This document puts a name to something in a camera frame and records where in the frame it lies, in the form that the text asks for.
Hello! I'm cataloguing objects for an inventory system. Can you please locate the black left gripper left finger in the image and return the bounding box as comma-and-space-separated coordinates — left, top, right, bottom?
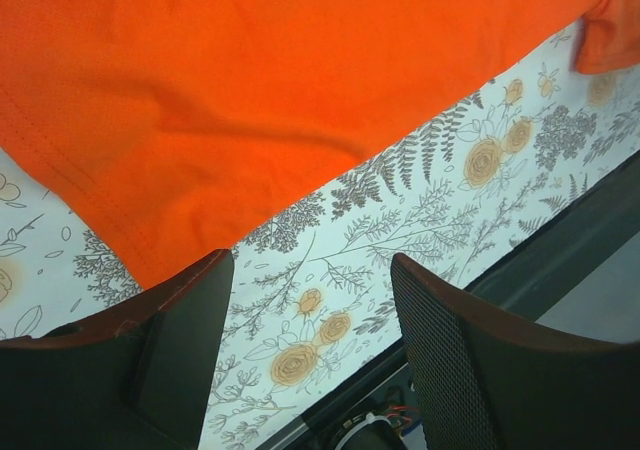
1, 250, 234, 449

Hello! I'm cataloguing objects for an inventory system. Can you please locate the aluminium table edge rail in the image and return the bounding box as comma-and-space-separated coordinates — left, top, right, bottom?
260, 340, 417, 450

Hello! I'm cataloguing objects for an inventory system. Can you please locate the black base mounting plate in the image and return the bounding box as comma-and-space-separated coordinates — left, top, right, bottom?
327, 157, 639, 449

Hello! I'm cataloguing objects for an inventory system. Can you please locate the floral patterned table mat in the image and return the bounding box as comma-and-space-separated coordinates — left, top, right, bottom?
1, 22, 639, 449

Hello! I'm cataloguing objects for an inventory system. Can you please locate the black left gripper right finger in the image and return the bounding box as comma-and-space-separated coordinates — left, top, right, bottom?
390, 254, 639, 449

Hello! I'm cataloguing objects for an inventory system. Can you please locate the orange t-shirt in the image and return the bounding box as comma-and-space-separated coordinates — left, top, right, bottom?
1, 0, 639, 289

